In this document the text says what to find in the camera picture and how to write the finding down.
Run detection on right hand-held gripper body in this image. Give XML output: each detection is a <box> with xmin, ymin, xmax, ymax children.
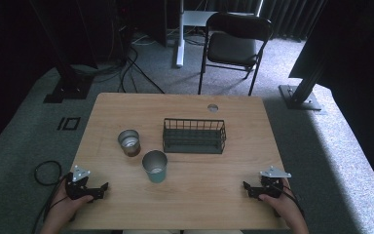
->
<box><xmin>258</xmin><ymin>166</ymin><xmax>292</xmax><ymax>198</ymax></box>

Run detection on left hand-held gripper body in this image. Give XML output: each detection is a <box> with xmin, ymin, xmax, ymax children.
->
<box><xmin>65</xmin><ymin>165</ymin><xmax>95</xmax><ymax>201</ymax></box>

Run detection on teal metal cup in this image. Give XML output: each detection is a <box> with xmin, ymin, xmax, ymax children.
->
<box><xmin>141</xmin><ymin>149</ymin><xmax>168</xmax><ymax>184</ymax></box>

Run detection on black wire basket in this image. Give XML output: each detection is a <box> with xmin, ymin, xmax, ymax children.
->
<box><xmin>162</xmin><ymin>117</ymin><xmax>227</xmax><ymax>155</ymax></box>

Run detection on person's right hand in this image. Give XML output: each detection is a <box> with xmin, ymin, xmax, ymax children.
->
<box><xmin>258</xmin><ymin>178</ymin><xmax>301</xmax><ymax>222</ymax></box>

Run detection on person's left hand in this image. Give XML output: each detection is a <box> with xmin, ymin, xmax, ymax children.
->
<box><xmin>49</xmin><ymin>181</ymin><xmax>94</xmax><ymax>224</ymax></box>

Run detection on black metal stand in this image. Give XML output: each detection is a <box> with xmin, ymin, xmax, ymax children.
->
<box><xmin>278</xmin><ymin>58</ymin><xmax>327</xmax><ymax>112</ymax></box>
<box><xmin>28</xmin><ymin>0</ymin><xmax>95</xmax><ymax>104</ymax></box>

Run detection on black folding chair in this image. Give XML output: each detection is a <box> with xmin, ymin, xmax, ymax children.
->
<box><xmin>198</xmin><ymin>12</ymin><xmax>274</xmax><ymax>98</ymax></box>

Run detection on dark pleated curtain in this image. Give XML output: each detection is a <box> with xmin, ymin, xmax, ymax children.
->
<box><xmin>259</xmin><ymin>0</ymin><xmax>326</xmax><ymax>43</ymax></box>

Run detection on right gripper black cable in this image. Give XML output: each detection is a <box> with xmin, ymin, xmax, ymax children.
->
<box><xmin>279</xmin><ymin>183</ymin><xmax>306</xmax><ymax>218</ymax></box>

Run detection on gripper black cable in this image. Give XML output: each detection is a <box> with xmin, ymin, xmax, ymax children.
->
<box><xmin>41</xmin><ymin>174</ymin><xmax>71</xmax><ymax>225</ymax></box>
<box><xmin>279</xmin><ymin>183</ymin><xmax>306</xmax><ymax>218</ymax></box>

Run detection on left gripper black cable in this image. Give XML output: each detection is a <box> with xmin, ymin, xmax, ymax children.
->
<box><xmin>41</xmin><ymin>174</ymin><xmax>71</xmax><ymax>225</ymax></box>

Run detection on looped black floor cable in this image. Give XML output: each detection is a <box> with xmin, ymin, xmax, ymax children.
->
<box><xmin>31</xmin><ymin>160</ymin><xmax>63</xmax><ymax>234</ymax></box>

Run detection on bundle of black floor cables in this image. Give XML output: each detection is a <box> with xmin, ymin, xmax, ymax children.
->
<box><xmin>71</xmin><ymin>30</ymin><xmax>167</xmax><ymax>96</ymax></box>

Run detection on white desk frame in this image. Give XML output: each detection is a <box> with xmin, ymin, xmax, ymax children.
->
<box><xmin>174</xmin><ymin>0</ymin><xmax>265</xmax><ymax>69</ymax></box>

